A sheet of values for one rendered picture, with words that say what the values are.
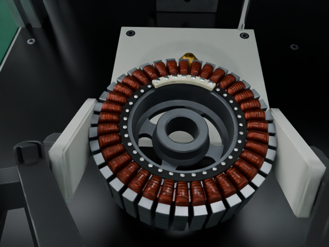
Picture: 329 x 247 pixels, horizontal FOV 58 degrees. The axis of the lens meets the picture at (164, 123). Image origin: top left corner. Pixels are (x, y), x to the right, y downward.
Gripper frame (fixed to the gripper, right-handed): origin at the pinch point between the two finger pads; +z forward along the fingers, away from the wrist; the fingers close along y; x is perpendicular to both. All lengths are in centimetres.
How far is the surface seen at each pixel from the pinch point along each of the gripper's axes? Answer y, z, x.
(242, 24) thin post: 6.7, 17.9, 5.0
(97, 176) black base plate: -6.5, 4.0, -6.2
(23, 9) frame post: -18.4, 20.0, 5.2
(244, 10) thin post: 6.4, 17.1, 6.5
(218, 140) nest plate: 3.4, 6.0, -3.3
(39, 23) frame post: -16.8, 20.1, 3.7
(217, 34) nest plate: 4.1, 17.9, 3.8
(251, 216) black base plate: 5.9, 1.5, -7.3
